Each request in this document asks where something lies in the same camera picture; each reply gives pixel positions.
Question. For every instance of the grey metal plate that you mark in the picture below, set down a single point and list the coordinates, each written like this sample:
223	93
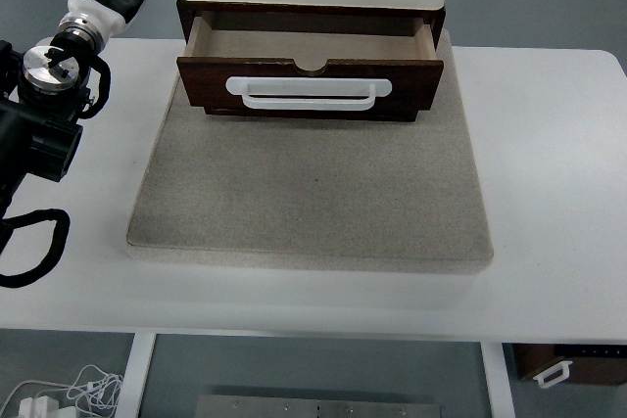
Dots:
318	408

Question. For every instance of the beige fabric mat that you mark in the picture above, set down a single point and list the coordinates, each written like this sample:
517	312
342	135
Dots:
313	193

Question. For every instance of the brown wooden box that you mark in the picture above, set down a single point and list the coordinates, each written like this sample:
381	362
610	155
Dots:
539	359

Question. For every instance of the white charger block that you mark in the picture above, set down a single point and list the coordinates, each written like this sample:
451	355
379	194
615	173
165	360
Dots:
36	407

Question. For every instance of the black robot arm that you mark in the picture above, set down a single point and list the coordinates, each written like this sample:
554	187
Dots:
39	139

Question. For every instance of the dark wooden drawer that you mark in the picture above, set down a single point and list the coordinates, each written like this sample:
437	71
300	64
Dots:
206	85

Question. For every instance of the dark wooden cabinet frame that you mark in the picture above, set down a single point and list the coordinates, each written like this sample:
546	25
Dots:
182	16

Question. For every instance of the white table leg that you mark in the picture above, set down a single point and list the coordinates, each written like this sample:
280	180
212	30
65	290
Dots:
134	379
497	384

